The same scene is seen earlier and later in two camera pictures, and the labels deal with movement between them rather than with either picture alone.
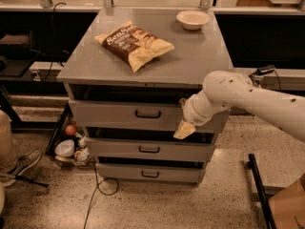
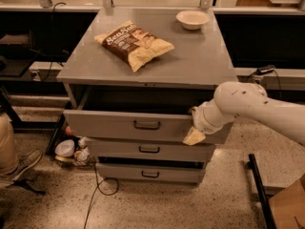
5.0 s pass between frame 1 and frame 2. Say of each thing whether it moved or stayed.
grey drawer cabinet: stayed
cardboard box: stayed
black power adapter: stayed
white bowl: stayed
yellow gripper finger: moved
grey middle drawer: stayed
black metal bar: stayed
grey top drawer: moved
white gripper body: moved
